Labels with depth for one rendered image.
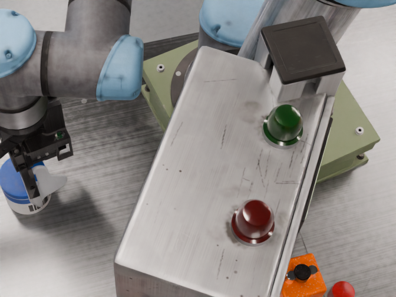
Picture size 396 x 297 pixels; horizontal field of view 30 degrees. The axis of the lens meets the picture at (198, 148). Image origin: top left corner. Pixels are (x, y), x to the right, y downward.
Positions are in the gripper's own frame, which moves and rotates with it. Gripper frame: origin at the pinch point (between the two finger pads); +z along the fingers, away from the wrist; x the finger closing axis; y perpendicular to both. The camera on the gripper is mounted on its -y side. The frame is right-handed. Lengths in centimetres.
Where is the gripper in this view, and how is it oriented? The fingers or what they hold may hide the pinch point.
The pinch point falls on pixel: (24, 181)
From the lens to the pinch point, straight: 113.3
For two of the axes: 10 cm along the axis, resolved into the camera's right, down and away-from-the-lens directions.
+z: -0.7, 4.7, 8.8
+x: -4.5, -8.0, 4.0
